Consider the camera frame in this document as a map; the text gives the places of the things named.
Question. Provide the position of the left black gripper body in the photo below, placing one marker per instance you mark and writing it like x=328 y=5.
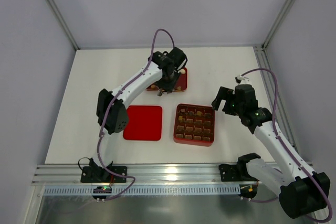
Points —
x=166 y=86

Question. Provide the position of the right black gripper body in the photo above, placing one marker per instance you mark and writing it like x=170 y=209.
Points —
x=227 y=103

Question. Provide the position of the metal tweezers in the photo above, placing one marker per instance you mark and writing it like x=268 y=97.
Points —
x=160 y=92

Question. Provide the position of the red box lid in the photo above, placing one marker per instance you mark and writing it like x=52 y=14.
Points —
x=145 y=123

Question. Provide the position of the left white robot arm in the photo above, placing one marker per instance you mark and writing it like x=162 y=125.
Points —
x=162 y=69

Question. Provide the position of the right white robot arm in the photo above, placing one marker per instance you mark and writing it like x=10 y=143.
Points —
x=299 y=188

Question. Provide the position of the red chocolate tray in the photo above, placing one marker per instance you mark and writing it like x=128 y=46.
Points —
x=180 y=86

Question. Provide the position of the red compartment chocolate box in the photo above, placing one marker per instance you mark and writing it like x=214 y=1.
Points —
x=194 y=130

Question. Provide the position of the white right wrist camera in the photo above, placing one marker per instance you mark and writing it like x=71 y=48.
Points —
x=242 y=80

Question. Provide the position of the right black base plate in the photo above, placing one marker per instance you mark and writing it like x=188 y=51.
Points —
x=228 y=173

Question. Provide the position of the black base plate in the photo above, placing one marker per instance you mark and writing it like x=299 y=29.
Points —
x=228 y=173
x=118 y=173

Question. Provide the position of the aluminium mounting rail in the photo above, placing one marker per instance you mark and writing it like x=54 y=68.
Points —
x=144 y=173

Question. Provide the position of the right aluminium frame post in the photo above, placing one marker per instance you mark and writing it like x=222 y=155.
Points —
x=285 y=9

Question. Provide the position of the aluminium frame post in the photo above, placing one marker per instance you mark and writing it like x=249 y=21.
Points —
x=62 y=23
x=285 y=9

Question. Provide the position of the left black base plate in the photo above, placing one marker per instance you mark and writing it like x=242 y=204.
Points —
x=118 y=173

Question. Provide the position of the left aluminium frame post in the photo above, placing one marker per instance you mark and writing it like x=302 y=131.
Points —
x=62 y=23

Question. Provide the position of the slotted cable duct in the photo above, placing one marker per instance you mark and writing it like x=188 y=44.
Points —
x=144 y=190

